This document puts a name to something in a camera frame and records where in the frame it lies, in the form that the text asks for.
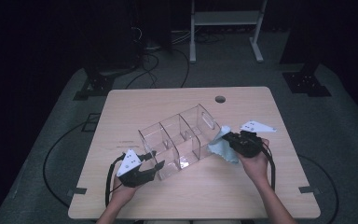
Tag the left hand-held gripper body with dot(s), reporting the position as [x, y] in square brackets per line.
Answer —
[135, 177]

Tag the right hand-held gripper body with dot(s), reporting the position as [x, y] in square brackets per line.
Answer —
[247, 144]

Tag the light blue cleaning cloth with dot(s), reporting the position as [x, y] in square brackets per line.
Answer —
[222, 149]

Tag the clear acrylic divided organizer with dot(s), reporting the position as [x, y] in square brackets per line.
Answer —
[180, 140]

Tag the person's left hand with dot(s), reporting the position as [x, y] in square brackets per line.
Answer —
[122, 194]

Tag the person's right hand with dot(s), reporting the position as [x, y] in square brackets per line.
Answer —
[256, 168]

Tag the black flat stand base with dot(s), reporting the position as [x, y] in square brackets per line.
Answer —
[306, 84]

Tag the black stand base with feet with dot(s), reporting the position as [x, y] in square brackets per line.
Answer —
[98, 84]

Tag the dark equipment rack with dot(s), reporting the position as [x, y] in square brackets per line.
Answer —
[115, 46]

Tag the white metal stand frame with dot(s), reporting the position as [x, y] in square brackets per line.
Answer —
[223, 18]

